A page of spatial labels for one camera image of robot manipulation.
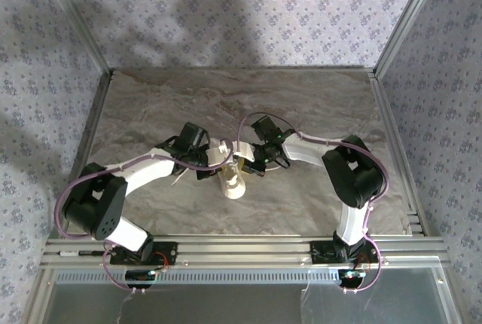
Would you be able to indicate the wide aluminium base rail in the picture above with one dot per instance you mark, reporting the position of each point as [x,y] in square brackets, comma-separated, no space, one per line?
[244,250]

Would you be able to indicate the right controller board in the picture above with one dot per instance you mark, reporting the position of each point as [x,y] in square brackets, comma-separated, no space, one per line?
[352,277]

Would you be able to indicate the black marker pen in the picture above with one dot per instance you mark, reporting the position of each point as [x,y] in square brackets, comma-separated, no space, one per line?
[83,253]

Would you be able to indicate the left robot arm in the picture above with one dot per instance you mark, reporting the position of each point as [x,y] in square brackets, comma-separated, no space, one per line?
[147,173]

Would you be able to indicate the aluminium frame side rail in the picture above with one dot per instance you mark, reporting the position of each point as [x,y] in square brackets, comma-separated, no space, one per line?
[395,150]
[89,132]

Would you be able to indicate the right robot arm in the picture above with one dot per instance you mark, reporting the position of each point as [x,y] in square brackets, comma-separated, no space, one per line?
[305,150]

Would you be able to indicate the aluminium frame short post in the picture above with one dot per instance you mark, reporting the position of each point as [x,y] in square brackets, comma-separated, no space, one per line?
[35,301]
[452,301]

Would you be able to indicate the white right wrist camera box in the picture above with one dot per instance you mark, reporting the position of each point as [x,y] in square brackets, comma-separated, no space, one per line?
[245,149]

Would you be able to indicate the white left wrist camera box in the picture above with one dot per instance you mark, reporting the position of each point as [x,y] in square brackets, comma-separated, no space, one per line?
[220,155]

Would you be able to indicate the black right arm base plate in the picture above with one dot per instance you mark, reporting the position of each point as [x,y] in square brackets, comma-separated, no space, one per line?
[320,254]

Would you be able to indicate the aluminium frame corner post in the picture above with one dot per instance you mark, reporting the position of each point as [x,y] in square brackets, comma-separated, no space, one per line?
[407,19]
[80,19]

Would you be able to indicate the controller board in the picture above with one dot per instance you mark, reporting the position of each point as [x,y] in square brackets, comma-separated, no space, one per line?
[352,277]
[141,277]

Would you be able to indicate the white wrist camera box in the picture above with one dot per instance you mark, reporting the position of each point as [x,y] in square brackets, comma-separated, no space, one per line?
[220,155]
[245,149]

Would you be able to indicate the clear acrylic panel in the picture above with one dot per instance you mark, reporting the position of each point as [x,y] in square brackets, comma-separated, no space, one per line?
[226,305]

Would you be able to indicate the white shoelace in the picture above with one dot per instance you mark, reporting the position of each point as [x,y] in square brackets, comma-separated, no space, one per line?
[179,179]

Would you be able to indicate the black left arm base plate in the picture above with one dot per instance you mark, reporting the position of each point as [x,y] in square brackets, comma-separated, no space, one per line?
[165,254]

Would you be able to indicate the beige shoe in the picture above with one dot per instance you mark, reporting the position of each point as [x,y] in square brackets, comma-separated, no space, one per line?
[233,186]

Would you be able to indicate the aluminium frame thin rail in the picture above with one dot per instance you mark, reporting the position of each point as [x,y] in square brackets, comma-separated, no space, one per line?
[244,69]

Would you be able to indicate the left controller board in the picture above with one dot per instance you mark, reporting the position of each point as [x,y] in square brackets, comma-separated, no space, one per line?
[141,277]

